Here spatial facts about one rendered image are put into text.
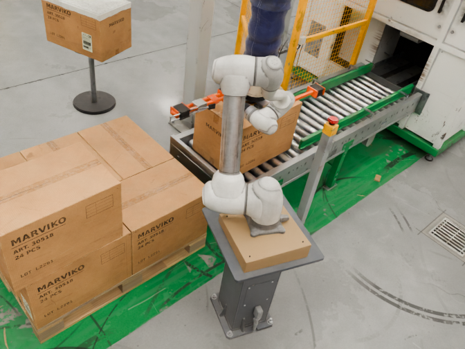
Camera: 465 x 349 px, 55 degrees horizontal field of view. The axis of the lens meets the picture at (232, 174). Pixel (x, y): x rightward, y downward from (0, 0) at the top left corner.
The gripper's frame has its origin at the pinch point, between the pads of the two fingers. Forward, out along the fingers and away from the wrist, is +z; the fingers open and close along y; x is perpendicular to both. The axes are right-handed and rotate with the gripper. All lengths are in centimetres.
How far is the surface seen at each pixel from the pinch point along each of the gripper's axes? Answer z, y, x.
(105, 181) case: -15, 13, -91
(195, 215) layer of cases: -21, 68, -33
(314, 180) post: -54, 51, 42
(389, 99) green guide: -25, 48, 181
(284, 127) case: -20, 28, 42
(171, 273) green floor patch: -26, 107, -54
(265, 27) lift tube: -5.5, -41.8, 18.5
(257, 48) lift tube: -4.5, -28.8, 16.5
